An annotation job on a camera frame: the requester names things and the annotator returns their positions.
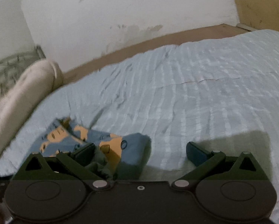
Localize light blue quilted blanket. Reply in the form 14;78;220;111
0;29;279;224

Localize blue orange printed pants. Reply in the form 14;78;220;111
31;117;152;181

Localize cream pillow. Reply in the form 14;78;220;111
0;59;65;162

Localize wooden wardrobe panel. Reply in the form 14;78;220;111
229;0;279;35

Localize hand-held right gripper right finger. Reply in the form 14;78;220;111
172;141;270;189

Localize brown mattress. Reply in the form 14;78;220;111
62;23;253;85

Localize grey metal headboard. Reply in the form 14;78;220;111
0;45;47;104

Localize white pipe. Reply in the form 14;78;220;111
236;23;257;31

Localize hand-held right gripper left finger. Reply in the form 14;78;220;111
11;142;108;189

